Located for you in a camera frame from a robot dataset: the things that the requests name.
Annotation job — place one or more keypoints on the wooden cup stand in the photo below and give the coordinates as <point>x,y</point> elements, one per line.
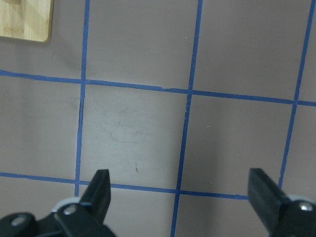
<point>29,20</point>

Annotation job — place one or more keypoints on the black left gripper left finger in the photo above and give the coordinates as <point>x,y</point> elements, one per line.
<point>85,218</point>

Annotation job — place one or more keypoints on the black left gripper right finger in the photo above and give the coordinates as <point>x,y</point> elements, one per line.
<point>282,215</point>

